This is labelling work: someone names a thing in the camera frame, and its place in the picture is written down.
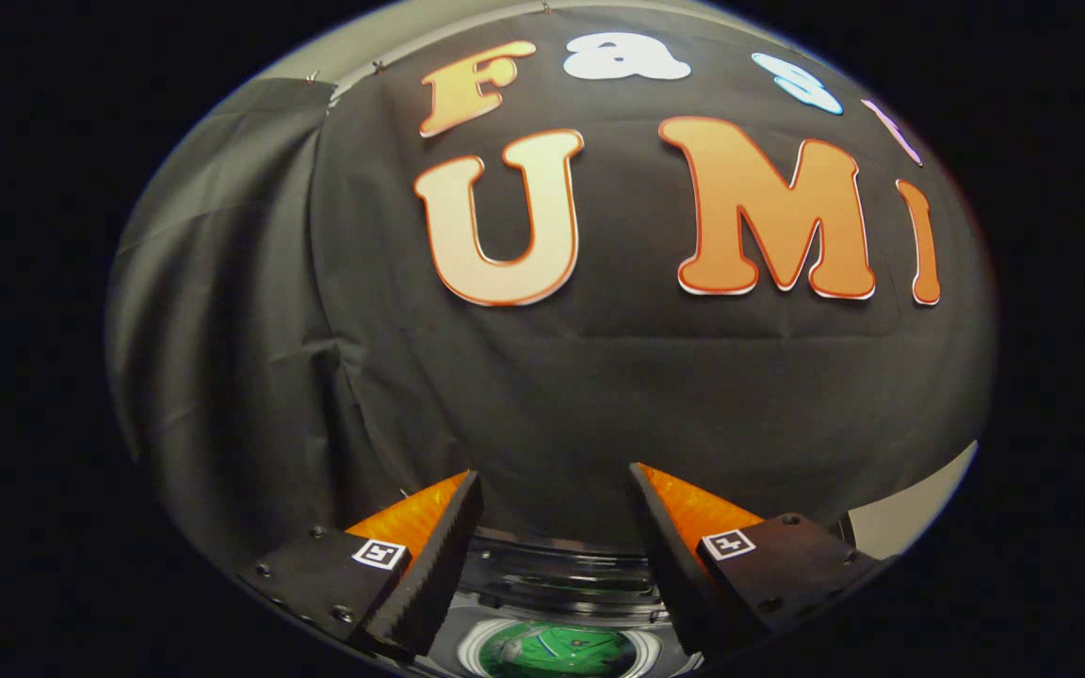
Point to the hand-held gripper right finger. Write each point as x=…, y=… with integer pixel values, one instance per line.
x=670, y=556

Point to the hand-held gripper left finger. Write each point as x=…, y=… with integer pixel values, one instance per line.
x=439, y=565

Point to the green polo shirt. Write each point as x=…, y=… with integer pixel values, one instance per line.
x=552, y=652

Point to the black backdrop cloth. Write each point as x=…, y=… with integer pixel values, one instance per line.
x=599, y=395

